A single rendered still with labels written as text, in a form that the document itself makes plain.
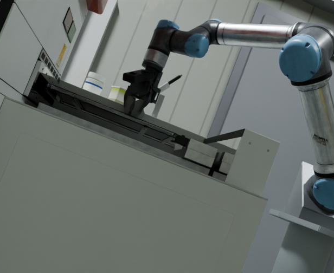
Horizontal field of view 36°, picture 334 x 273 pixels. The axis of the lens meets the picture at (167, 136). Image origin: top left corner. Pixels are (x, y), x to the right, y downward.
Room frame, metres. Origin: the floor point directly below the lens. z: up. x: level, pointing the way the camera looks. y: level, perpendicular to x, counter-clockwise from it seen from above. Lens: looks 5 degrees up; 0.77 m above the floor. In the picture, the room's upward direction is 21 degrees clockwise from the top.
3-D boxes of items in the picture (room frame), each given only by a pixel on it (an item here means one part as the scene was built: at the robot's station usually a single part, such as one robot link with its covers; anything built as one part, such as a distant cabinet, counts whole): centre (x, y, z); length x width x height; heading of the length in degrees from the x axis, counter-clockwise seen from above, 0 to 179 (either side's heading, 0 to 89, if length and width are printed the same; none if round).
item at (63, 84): (1.93, 0.11, 0.89); 0.62 x 0.35 x 0.14; 94
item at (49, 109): (1.42, 0.11, 0.84); 0.50 x 0.02 x 0.03; 94
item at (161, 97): (1.79, 0.08, 1.03); 0.06 x 0.04 x 0.13; 94
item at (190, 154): (1.57, -0.09, 0.87); 0.36 x 0.08 x 0.03; 4
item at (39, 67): (1.50, 0.38, 0.89); 0.44 x 0.02 x 0.10; 4
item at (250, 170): (1.50, -0.19, 0.89); 0.55 x 0.09 x 0.14; 4
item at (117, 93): (1.88, 0.21, 1.00); 0.07 x 0.07 x 0.07; 31
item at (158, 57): (1.69, 0.13, 1.14); 0.08 x 0.08 x 0.05
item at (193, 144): (1.42, -0.10, 0.89); 0.08 x 0.03 x 0.03; 94
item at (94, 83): (1.97, 0.33, 1.01); 0.07 x 0.07 x 0.10
